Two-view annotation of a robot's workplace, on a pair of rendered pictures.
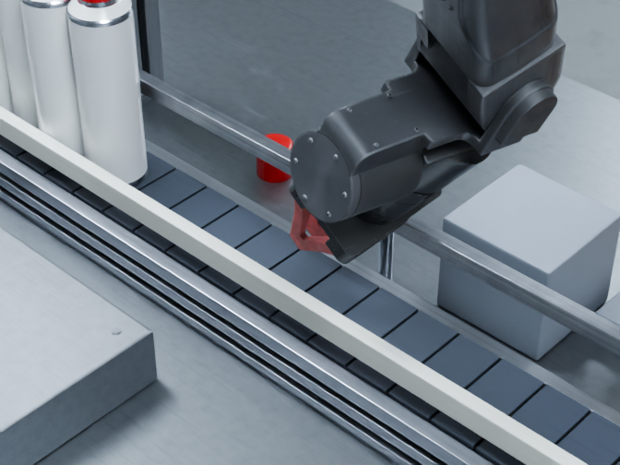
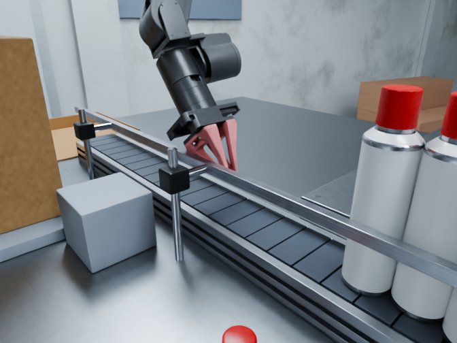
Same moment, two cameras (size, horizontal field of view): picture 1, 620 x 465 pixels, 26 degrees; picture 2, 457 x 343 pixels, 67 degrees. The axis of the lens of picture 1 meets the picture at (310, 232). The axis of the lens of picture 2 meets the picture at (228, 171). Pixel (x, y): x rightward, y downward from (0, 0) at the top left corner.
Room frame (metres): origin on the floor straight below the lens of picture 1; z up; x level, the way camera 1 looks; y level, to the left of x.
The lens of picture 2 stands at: (1.24, 0.04, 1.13)
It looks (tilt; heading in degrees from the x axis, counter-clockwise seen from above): 23 degrees down; 185
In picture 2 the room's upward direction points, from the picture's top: straight up
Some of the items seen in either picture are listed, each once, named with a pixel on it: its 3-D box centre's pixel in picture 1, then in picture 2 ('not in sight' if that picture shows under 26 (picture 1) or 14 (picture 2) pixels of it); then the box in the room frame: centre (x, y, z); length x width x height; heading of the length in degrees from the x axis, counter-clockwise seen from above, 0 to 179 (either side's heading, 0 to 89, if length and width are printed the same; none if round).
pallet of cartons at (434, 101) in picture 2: not in sight; (418, 116); (-2.30, 1.64, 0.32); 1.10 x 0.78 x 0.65; 119
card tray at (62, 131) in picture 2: not in sight; (75, 133); (0.32, -0.49, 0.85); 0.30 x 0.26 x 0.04; 47
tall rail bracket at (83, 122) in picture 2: not in sight; (98, 149); (0.63, -0.27, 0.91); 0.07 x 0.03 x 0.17; 137
